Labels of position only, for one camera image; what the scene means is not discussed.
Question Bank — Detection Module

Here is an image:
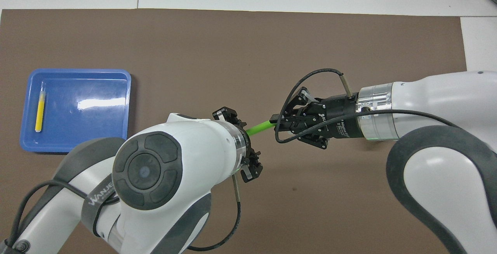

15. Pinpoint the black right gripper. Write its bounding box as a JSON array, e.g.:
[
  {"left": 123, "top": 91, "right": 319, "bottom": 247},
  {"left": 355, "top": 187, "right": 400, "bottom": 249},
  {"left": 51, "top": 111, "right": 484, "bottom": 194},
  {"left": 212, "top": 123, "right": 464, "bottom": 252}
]
[{"left": 275, "top": 94, "right": 365, "bottom": 150}]

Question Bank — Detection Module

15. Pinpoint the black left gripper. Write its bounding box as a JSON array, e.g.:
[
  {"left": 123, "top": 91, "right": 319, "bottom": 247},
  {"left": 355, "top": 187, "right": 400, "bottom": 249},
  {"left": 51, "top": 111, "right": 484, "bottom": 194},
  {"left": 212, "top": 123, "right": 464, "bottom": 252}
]
[{"left": 212, "top": 87, "right": 323, "bottom": 184}]

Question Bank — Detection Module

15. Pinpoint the green pen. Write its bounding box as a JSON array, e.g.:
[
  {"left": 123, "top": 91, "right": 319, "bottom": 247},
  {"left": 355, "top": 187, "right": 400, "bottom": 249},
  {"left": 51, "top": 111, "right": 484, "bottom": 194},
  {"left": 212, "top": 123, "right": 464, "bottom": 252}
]
[{"left": 245, "top": 119, "right": 278, "bottom": 137}]

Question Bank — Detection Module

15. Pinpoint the yellow pen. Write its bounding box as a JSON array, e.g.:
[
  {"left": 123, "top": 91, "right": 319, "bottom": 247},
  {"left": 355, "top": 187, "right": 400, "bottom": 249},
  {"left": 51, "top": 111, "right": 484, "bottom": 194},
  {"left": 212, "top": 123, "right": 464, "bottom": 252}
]
[{"left": 35, "top": 84, "right": 47, "bottom": 133}]

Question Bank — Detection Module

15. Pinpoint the blue plastic tray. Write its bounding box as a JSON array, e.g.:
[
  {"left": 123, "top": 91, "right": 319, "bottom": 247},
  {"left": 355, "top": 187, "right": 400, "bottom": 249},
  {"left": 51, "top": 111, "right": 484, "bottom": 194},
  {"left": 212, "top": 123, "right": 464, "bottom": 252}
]
[{"left": 19, "top": 69, "right": 132, "bottom": 153}]

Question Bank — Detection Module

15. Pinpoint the brown table mat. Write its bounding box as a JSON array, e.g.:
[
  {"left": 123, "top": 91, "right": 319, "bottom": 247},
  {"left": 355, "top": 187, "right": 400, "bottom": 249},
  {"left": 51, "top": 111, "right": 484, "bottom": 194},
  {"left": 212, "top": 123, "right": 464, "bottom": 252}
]
[{"left": 0, "top": 9, "right": 489, "bottom": 254}]

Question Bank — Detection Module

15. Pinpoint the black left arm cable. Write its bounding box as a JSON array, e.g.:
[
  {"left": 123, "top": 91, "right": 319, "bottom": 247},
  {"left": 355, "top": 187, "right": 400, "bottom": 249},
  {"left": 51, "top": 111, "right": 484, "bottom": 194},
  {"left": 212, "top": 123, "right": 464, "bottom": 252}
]
[{"left": 0, "top": 174, "right": 242, "bottom": 252}]

